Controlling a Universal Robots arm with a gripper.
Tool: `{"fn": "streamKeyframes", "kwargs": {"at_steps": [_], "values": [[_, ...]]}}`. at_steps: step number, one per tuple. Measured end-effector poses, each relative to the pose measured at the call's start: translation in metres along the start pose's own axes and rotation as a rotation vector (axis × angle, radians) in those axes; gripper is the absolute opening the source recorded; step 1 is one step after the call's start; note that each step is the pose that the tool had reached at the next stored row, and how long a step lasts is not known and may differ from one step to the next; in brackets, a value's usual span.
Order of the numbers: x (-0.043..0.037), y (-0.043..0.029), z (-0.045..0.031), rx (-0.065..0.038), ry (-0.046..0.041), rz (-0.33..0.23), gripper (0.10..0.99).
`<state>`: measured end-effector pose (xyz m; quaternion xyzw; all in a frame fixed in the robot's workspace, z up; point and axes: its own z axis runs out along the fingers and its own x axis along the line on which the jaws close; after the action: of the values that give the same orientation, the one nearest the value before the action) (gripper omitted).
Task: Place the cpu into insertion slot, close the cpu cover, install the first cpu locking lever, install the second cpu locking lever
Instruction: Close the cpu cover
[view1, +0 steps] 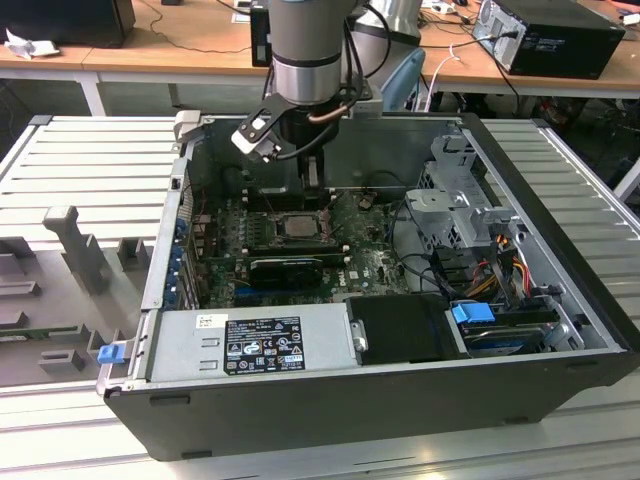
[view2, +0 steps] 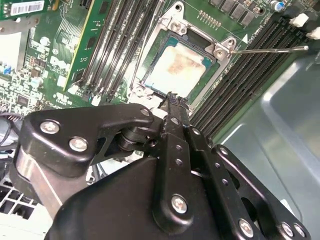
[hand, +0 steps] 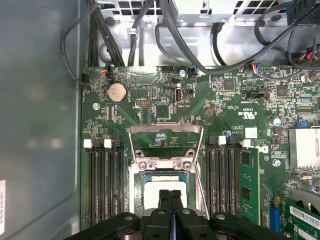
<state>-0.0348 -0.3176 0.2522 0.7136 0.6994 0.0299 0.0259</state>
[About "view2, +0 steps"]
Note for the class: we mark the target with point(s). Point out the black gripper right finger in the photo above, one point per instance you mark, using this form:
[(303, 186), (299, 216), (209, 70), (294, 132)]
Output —
[(225, 175)]

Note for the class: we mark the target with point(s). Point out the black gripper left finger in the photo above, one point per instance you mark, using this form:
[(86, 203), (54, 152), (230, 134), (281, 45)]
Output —
[(62, 125)]

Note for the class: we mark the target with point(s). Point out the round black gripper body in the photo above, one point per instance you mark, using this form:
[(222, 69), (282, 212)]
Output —
[(112, 212)]

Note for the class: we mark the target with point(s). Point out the CPU with silver top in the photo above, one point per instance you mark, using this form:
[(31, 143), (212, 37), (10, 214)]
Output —
[(180, 67)]

